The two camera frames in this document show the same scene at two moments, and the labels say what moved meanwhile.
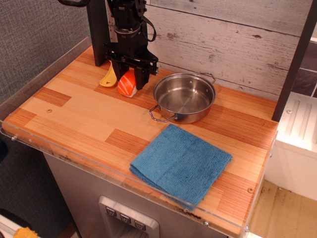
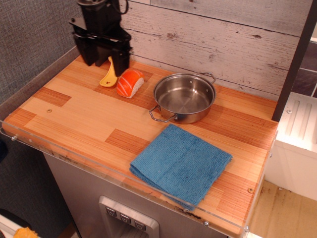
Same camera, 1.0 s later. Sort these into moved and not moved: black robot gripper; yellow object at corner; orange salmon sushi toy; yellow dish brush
Moved: black robot gripper
Not moved: yellow object at corner; orange salmon sushi toy; yellow dish brush
